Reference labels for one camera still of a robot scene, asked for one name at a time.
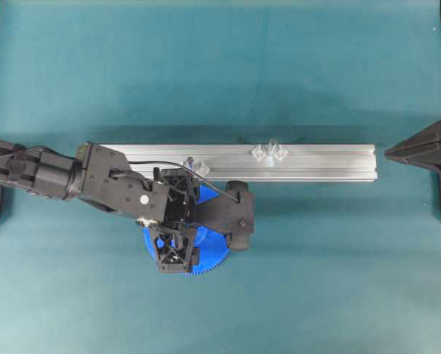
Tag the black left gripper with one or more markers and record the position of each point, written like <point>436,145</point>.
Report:
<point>104,179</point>

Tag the large blue plastic gear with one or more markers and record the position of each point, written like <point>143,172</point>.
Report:
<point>211,245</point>

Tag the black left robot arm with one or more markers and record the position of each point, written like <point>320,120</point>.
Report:
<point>43,172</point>

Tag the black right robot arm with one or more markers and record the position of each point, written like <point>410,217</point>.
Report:
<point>421,150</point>

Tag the clear short shaft mount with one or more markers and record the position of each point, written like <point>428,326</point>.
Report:
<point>196,166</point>

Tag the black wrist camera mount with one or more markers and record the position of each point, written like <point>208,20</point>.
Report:
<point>231,217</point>

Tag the silver aluminium extrusion rail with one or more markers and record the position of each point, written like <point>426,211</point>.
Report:
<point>235,162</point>

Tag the clear tall shaft mount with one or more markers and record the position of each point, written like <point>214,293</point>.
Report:
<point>271,153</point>

